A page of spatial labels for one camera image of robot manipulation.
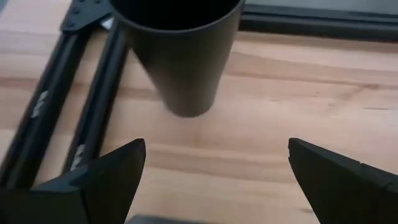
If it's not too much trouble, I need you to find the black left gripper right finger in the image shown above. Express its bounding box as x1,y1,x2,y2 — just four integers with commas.
287,138,398,224

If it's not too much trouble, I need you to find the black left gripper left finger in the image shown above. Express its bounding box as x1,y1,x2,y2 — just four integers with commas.
0,138,147,224

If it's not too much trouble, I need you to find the black tapered plastic cup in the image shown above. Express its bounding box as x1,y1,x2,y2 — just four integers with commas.
108,0,246,118

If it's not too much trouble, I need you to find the black aluminium frame rail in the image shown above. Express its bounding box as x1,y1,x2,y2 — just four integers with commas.
0,29,93,189
61,20,131,175

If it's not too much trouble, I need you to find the black table edge rail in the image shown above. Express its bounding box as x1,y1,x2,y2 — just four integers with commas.
238,2,398,44

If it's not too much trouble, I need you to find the black metal corner bracket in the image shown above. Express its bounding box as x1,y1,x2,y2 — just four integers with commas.
60,0,115,34

